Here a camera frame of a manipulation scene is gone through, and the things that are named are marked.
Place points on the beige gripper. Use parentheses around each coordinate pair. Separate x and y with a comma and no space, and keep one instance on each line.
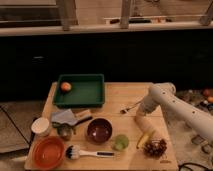
(143,123)

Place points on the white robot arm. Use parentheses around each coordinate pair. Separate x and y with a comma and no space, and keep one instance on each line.
(163,95)

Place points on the dark purple bowl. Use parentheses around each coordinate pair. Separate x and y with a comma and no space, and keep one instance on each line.
(99,131)

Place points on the orange plastic bowl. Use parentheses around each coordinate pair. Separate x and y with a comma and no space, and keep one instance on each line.
(48,153)

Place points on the yellow banana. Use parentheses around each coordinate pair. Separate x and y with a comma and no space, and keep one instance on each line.
(143,139)

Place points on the wooden block sponge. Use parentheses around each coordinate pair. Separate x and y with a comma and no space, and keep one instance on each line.
(83,114)

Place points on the green plastic tray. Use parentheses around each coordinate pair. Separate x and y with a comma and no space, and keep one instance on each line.
(87,90)

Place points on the white dish brush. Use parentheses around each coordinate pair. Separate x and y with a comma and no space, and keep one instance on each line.
(75,152)

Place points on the blue-grey cloth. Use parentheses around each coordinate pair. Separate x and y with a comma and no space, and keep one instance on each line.
(64,116)

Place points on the small metal cup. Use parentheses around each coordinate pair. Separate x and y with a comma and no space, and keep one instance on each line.
(64,131)

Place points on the orange fruit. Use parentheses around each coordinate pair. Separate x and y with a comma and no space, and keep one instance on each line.
(65,87)

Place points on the white paper cup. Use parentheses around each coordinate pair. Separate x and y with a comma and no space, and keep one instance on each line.
(41,127)

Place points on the black handled utensil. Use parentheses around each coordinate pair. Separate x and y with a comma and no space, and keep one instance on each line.
(83,120)

